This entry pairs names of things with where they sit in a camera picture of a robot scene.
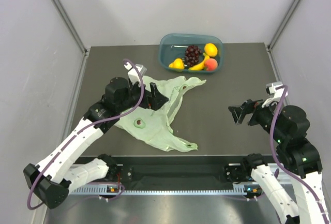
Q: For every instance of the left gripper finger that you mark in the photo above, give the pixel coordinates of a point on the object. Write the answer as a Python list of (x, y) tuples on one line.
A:
[(157, 102), (155, 94)]

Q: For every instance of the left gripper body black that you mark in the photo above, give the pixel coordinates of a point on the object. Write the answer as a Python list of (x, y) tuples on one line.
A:
[(134, 94)]

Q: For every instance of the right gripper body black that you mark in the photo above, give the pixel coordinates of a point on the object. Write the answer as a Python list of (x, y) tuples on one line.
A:
[(258, 113)]

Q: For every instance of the light green plastic bag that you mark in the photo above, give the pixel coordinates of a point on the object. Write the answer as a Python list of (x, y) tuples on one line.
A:
[(153, 127)]

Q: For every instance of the yellow lemon fruit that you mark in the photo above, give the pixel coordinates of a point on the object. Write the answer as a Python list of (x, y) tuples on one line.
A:
[(178, 63)]

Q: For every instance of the dark red grape bunch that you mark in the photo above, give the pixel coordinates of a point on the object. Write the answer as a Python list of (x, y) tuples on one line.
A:
[(192, 55)]

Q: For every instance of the yellow banana fruit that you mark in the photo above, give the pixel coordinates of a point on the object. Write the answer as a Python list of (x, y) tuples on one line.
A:
[(200, 66)]

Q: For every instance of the orange peach fruit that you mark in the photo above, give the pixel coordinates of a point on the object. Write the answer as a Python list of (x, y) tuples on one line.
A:
[(210, 64)]

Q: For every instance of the small yellow fruit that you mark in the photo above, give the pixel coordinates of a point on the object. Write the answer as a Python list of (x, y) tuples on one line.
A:
[(211, 50)]

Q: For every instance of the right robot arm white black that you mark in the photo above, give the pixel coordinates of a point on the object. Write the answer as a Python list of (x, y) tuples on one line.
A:
[(287, 127)]

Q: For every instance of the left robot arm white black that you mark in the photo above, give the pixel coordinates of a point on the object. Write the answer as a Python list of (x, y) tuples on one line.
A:
[(53, 179)]

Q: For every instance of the teal plastic container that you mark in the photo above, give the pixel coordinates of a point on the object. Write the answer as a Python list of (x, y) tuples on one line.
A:
[(173, 46)]

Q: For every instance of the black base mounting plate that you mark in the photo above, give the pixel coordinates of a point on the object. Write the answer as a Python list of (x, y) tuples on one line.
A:
[(163, 173)]

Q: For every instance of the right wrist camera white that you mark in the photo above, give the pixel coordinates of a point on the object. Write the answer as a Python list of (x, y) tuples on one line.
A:
[(274, 91)]

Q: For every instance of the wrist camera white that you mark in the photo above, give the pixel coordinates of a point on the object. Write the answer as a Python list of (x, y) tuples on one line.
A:
[(133, 74), (274, 91)]

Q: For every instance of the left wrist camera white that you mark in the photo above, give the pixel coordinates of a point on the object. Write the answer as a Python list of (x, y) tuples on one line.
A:
[(133, 74)]

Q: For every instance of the aluminium rail profile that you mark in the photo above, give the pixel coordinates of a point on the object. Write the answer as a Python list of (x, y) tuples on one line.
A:
[(283, 178)]

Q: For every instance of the left aluminium frame post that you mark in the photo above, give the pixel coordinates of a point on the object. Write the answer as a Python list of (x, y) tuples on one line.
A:
[(69, 25)]

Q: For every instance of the aluminium frame post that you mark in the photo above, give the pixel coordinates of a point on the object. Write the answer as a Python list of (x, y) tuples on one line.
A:
[(69, 25), (283, 24)]

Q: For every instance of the right aluminium frame post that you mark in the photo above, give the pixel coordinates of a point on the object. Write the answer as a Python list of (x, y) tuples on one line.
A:
[(283, 24)]

